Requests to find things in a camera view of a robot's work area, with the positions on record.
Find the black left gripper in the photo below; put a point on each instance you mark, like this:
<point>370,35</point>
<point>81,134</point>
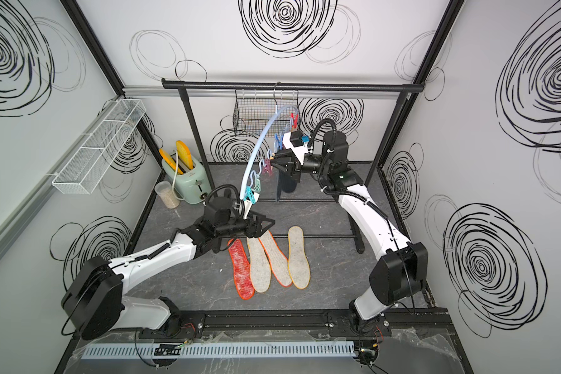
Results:
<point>255,231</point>

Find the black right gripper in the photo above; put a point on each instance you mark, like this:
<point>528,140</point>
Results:
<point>293,166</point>

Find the dark grey felt insole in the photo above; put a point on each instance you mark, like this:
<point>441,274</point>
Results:
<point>285,184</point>

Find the light blue arc hanger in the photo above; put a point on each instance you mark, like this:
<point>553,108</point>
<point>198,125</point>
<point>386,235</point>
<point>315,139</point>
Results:
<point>278,111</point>

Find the white insole orange trim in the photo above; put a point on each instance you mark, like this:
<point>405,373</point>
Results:
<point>277,260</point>
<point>260,269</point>

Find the red insole orange trim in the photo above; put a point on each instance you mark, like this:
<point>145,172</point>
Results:
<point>241,269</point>

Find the white insole yellow trim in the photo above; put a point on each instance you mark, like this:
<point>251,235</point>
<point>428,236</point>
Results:
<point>298,265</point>

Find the black metal clothes rack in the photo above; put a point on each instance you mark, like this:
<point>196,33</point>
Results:
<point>373,222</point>

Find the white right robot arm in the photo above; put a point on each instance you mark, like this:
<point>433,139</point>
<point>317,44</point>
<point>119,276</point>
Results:
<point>401,265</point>

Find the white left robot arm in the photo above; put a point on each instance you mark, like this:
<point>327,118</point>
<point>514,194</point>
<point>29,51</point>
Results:
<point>97,301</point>

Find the blue clothespin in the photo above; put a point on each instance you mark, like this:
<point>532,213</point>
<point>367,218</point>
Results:
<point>278,142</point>

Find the purple clothespin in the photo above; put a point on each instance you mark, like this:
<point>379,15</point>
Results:
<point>266,166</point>

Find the teal clothespin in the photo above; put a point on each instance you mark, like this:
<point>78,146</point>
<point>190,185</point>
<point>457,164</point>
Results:
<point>250,195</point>

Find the mint green clothespin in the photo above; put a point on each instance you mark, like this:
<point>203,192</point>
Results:
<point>255,181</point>

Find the red clothespin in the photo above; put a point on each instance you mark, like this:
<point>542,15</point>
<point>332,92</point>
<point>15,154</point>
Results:
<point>294,123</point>

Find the mint green toaster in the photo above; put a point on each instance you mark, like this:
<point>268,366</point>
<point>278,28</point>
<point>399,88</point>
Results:
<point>192,186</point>

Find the clear plastic cup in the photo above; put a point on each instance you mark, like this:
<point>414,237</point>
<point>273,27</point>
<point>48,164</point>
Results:
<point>167,195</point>

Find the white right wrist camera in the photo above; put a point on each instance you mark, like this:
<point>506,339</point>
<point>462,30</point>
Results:
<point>294,142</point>

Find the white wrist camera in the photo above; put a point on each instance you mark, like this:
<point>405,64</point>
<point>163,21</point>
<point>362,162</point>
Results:
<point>294,142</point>
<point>247,205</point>

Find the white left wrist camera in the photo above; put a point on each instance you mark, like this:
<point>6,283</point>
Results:
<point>247,205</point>

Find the black wire wall basket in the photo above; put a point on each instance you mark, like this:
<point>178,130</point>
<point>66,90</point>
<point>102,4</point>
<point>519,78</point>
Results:
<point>251,115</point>

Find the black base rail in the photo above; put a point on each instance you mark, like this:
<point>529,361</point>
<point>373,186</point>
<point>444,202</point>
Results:
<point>335,323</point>

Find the grey slotted cable duct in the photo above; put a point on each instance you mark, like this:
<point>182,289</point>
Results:
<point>283,349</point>

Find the aluminium wall rail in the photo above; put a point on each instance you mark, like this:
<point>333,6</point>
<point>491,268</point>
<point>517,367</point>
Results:
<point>160,92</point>

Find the white wire wall shelf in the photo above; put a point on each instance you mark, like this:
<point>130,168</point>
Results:
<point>114,143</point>

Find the black corner frame post right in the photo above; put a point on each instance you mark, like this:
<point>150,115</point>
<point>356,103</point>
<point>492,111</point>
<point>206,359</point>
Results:
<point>405,102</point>

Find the black corner frame post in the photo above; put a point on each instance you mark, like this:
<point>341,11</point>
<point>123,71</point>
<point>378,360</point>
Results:
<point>405,102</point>
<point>83,27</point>

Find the black corner frame post left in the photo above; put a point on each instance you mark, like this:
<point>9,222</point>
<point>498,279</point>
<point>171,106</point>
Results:
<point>83,27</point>

